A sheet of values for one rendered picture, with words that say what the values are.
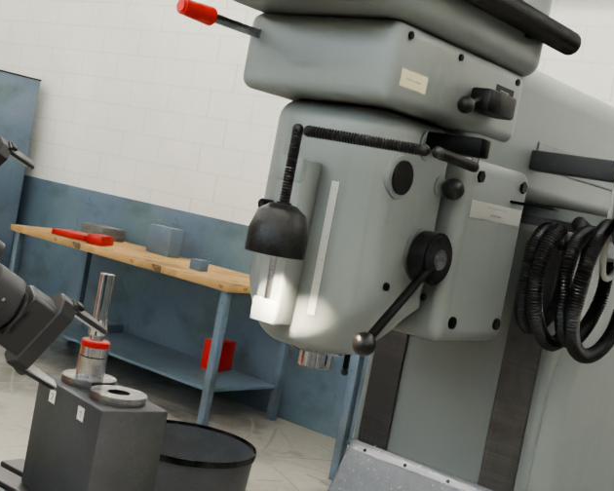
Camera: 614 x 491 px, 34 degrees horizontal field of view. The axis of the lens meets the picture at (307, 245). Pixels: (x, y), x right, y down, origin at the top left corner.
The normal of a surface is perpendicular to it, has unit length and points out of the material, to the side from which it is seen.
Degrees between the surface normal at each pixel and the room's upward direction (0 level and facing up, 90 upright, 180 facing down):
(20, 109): 90
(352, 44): 90
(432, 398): 90
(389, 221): 90
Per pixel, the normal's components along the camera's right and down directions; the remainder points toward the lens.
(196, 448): -0.10, -0.03
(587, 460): 0.77, 0.15
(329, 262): -0.37, -0.02
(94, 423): -0.76, -0.11
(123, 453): 0.62, 0.16
